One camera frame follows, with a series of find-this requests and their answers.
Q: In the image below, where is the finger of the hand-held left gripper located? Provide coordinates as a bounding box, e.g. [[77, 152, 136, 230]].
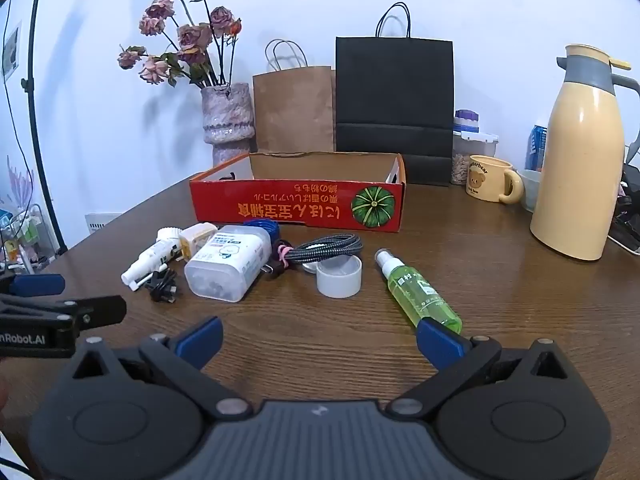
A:
[[0, 274, 66, 298], [0, 294, 127, 328]]

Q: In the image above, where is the blue scalloped cap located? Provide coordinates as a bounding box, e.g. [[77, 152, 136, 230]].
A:
[[243, 218, 281, 236]]

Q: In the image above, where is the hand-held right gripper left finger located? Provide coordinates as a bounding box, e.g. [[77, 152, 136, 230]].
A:
[[72, 316, 253, 418]]

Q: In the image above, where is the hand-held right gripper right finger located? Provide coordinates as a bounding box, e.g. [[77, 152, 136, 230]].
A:
[[387, 317, 571, 418]]

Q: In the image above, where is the wire storage rack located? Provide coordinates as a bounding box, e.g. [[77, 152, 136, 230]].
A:
[[0, 204, 57, 273]]

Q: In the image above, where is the clear cotton bud box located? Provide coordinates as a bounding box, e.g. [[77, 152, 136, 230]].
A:
[[184, 225, 272, 304]]

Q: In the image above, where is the red cardboard box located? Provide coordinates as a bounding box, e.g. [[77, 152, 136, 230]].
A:
[[189, 151, 406, 234]]

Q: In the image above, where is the white and yellow charger plug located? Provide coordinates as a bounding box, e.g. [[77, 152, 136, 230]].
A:
[[177, 225, 221, 263]]

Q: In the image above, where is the mottled purple ceramic vase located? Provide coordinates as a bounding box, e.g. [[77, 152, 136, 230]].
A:
[[201, 82, 256, 167]]

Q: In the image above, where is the dried rose bouquet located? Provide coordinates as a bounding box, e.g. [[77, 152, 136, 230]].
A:
[[117, 0, 243, 88]]

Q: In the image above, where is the cream thermos jug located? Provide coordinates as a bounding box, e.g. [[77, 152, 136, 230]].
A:
[[530, 44, 640, 262]]

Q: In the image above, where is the small wall poster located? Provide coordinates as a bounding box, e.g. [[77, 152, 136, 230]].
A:
[[2, 21, 24, 80]]

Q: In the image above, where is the yellow bear mug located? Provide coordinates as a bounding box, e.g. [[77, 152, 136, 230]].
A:
[[465, 155, 525, 206]]

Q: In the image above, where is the black paper bag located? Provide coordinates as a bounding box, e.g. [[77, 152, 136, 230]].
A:
[[335, 2, 455, 186]]

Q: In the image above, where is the brown paper bag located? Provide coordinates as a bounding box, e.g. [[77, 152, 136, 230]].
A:
[[252, 39, 337, 153]]

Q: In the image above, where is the white spray bottle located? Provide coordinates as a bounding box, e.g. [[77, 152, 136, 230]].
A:
[[121, 237, 176, 292]]

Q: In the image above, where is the white bowl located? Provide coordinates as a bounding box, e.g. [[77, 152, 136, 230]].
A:
[[517, 169, 546, 213]]

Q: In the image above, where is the clear container purple lid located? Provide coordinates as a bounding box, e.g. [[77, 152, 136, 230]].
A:
[[451, 109, 500, 187]]

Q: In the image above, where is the grey braided cable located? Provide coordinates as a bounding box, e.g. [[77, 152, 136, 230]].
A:
[[270, 235, 363, 281]]

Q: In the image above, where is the blue drink can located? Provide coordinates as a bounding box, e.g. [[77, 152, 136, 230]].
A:
[[524, 124, 548, 171]]

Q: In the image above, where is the white round lid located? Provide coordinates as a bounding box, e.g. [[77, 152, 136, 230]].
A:
[[316, 255, 363, 299]]

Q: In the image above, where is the green spray bottle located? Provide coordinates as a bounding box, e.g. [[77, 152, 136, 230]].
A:
[[375, 248, 463, 335]]

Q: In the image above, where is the black adapter cable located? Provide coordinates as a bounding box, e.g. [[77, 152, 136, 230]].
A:
[[145, 270, 180, 303]]

